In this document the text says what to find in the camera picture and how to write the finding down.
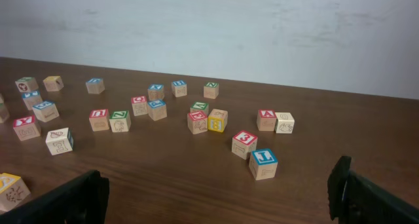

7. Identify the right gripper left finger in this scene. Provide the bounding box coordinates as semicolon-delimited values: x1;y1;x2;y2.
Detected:
1;170;109;224

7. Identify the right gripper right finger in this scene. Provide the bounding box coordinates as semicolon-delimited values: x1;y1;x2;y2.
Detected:
327;156;418;224

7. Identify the leaf picture block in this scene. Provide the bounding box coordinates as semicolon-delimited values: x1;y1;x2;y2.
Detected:
45;128;74;155

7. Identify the red U block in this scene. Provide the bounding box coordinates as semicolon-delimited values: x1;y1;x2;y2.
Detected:
89;109;110;132

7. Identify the green Z block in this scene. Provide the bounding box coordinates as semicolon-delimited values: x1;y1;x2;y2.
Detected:
109;111;131;133

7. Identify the red Y block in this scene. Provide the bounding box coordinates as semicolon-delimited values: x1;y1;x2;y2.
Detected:
12;115;41;141

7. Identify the blue L block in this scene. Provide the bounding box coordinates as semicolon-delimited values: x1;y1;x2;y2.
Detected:
249;149;278;180

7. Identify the blue 5 block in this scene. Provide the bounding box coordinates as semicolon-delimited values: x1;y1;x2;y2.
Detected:
32;101;60;122

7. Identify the white picture block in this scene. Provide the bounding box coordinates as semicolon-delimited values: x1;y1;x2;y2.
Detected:
275;112;295;134

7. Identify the red Q block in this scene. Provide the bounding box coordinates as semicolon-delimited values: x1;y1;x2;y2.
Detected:
131;96;148;116

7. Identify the blue D block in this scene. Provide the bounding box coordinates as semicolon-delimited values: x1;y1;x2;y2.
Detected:
86;78;105;94

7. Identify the blue T block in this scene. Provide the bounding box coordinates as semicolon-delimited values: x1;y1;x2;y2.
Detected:
22;90;43;111

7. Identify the blue P block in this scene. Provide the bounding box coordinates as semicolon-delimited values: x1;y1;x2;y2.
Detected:
147;100;167;121

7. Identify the red A block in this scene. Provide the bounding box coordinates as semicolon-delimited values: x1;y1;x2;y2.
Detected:
257;109;277;132

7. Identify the plain yellow top block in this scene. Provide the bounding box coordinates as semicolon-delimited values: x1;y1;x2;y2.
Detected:
43;76;64;92

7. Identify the red 3 block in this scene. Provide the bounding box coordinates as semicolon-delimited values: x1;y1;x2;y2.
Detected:
232;130;258;160

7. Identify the blue X block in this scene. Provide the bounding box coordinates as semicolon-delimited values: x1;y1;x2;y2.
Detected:
147;84;164;101

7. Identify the green J block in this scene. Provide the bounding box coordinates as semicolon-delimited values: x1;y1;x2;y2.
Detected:
15;77;39;93

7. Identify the red E block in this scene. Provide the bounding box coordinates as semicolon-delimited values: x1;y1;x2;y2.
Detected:
187;111;208;134

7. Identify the green V block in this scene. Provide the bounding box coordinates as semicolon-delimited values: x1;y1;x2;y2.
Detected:
190;102;209;115

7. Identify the blue H block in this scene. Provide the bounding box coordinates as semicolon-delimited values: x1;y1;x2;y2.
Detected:
172;80;187;98

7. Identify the yellow 8 side block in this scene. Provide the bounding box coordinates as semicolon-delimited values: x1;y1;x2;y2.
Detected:
208;109;228;132

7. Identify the green N block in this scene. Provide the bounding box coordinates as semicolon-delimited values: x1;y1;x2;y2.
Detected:
204;82;219;99

